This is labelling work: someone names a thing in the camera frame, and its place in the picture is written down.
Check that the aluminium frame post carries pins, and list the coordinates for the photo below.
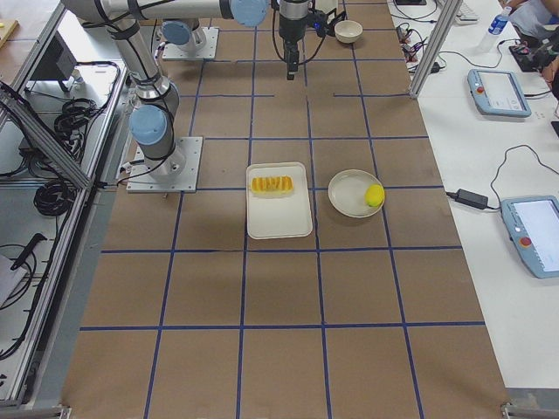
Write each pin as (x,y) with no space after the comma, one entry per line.
(435,42)

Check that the white rectangular tray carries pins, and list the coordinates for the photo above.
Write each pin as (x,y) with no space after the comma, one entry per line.
(278,214)

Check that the upper teach pendant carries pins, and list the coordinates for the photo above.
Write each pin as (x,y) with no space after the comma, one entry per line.
(497,93)

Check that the teach pendant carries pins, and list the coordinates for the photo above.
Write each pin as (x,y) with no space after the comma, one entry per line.
(532,226)
(497,93)

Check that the lower teach pendant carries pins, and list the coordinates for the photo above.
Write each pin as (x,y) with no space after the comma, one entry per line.
(532,226)

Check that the yellow lemon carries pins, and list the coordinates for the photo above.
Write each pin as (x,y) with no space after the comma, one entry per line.
(374,195)

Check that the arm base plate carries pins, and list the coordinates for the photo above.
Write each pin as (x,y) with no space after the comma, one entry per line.
(178,173)
(171,53)

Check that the white shallow bowl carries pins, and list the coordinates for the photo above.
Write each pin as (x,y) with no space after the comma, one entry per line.
(346,192)

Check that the black power adapter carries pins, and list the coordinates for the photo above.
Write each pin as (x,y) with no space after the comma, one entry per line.
(471,199)

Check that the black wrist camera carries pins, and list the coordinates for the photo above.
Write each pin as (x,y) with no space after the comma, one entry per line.
(324,22)

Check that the plastic water bottle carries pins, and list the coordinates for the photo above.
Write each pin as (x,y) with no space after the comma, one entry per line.
(494,30)

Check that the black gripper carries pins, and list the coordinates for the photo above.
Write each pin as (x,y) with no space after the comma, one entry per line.
(289,26)

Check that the small cream bowl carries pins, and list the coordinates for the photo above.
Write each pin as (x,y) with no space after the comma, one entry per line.
(348,31)

